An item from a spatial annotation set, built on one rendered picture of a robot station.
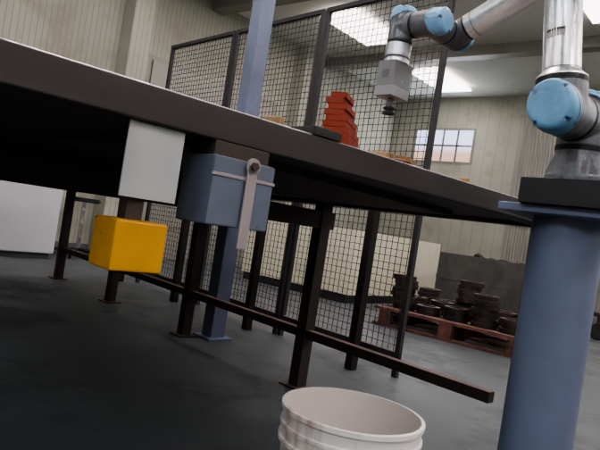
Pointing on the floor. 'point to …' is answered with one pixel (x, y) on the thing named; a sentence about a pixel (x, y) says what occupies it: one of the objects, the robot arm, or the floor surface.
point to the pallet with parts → (454, 316)
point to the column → (552, 327)
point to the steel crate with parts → (475, 272)
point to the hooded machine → (28, 220)
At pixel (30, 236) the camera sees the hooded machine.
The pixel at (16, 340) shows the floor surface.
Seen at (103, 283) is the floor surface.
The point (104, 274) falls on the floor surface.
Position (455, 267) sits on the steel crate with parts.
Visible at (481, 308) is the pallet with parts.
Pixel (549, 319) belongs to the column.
